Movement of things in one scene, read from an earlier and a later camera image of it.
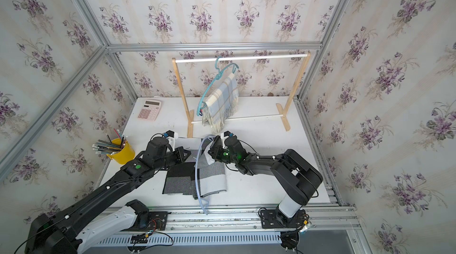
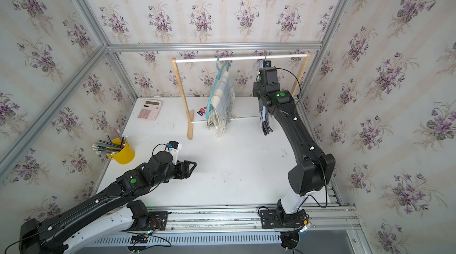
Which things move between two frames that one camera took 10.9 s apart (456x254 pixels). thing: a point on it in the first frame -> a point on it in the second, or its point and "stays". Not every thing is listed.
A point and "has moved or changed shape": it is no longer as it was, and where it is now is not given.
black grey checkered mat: (180, 176) -> (266, 126)
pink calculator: (149, 110) stays
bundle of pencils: (102, 147) stays
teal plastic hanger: (218, 72) has moved or changed shape
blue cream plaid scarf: (221, 105) has moved or changed shape
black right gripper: (217, 149) -> (255, 88)
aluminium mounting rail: (236, 225) stays
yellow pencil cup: (125, 155) stays
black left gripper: (180, 154) -> (180, 168)
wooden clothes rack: (284, 114) stays
